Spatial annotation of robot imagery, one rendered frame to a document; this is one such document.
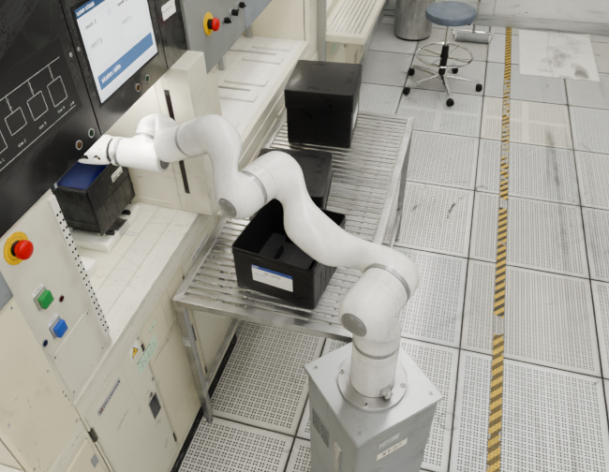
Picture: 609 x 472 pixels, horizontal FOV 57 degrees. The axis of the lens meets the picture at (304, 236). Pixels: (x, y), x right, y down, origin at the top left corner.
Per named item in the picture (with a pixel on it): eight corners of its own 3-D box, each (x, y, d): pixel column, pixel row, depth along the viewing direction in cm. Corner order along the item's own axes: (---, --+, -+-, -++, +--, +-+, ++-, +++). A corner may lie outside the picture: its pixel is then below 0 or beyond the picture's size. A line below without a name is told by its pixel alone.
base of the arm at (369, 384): (421, 391, 152) (429, 350, 139) (362, 423, 145) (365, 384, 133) (380, 342, 164) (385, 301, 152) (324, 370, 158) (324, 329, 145)
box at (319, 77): (350, 149, 239) (353, 95, 222) (286, 142, 244) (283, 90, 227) (360, 115, 259) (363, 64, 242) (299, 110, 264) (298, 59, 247)
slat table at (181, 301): (349, 459, 217) (356, 338, 165) (204, 422, 229) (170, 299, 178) (399, 238, 309) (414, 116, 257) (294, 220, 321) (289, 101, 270)
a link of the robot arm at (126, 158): (123, 129, 160) (112, 158, 157) (165, 135, 157) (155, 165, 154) (136, 142, 167) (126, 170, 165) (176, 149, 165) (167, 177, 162)
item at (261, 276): (235, 285, 182) (229, 246, 171) (273, 232, 201) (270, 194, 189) (314, 310, 174) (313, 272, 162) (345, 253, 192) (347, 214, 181)
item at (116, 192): (103, 249, 175) (72, 166, 154) (47, 238, 179) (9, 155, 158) (141, 201, 192) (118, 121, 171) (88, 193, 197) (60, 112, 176)
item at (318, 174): (323, 219, 205) (323, 191, 196) (245, 213, 209) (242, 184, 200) (333, 172, 227) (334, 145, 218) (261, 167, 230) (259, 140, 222)
